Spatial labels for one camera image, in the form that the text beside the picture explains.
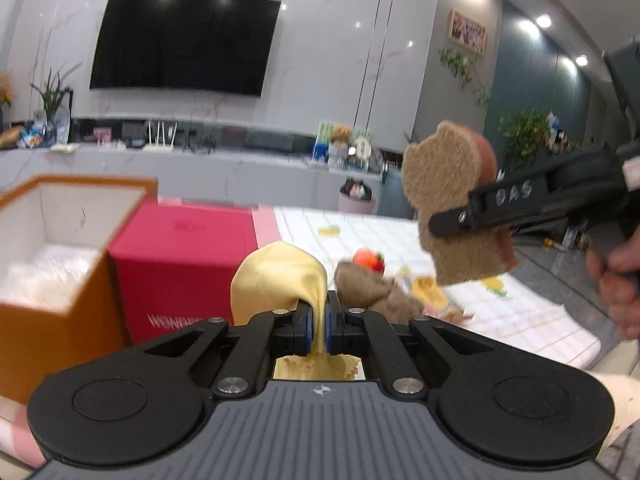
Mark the white plastic packet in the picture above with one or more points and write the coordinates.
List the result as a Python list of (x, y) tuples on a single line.
[(61, 127)]

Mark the red square box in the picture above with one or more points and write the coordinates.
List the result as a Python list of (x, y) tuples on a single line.
[(175, 260)]

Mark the round white hand fan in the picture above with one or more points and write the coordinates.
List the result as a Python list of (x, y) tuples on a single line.
[(362, 147)]

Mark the hanging vine plant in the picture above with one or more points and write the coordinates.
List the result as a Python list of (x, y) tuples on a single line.
[(462, 67)]

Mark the blue glass vase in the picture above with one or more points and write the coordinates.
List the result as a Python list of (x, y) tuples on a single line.
[(48, 130)]

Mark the cream fabric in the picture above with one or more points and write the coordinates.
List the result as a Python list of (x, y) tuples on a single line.
[(620, 400)]

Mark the dried yellow flowers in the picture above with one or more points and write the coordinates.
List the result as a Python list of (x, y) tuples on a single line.
[(5, 90)]

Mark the lemon print checked tablecloth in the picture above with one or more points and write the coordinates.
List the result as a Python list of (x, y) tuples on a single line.
[(500, 325)]

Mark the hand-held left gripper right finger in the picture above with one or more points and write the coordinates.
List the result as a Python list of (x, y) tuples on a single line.
[(331, 330)]

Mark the bear-shaped brown sponge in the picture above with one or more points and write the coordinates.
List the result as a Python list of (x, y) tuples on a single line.
[(362, 282), (450, 195), (400, 307)]

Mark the pink printed tablecloth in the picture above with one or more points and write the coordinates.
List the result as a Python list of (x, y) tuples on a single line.
[(265, 230)]

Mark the brown round loaf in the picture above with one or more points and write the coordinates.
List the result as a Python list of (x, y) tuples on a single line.
[(11, 138)]

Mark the ceiling spotlight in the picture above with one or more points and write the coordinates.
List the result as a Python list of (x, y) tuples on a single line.
[(581, 60), (543, 20)]

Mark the white router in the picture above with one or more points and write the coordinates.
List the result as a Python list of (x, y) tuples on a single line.
[(159, 146)]

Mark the framed wall picture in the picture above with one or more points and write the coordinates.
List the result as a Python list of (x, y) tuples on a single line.
[(467, 32)]

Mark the yellow cloth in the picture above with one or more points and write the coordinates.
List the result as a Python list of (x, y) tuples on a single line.
[(280, 270)]

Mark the black wall television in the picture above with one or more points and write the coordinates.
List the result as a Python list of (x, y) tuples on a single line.
[(185, 42)]

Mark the small black box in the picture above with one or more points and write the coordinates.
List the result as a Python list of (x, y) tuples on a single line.
[(132, 141)]

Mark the brown teddy bear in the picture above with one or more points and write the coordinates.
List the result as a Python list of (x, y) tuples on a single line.
[(341, 133)]

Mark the paper sheets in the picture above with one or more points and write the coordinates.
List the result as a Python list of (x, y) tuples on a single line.
[(66, 147)]

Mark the white fluffy cloth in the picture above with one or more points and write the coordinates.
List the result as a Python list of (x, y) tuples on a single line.
[(45, 282)]

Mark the pink bin with black bag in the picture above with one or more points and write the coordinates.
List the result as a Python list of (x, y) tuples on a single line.
[(357, 197)]

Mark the white marble television console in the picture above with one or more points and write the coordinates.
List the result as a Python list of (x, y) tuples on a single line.
[(225, 170)]

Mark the green leafy plant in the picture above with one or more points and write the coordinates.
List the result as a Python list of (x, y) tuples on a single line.
[(52, 92)]

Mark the blue white snack packet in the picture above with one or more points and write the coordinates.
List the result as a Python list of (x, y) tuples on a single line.
[(31, 139)]

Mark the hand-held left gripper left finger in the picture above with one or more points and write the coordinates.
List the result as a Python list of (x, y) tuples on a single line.
[(306, 330)]

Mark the orange cardboard box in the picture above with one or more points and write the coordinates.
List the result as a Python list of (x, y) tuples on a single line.
[(60, 350)]

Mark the orange crochet fruit toy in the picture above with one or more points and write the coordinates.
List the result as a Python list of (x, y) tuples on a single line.
[(367, 261)]

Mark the green blue picture board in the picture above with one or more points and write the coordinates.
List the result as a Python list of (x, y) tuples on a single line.
[(322, 140)]

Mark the person's right hand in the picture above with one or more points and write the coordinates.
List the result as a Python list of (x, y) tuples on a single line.
[(620, 290)]

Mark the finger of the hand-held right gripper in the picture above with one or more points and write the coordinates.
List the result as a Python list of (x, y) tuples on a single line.
[(510, 195), (545, 225)]

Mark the yellow printed packet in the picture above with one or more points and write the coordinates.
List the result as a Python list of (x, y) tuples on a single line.
[(427, 292)]

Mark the pink card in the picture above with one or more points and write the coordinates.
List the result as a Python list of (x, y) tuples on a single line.
[(102, 135)]

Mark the large green bushy plant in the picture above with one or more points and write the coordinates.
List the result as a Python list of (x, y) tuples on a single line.
[(525, 135)]

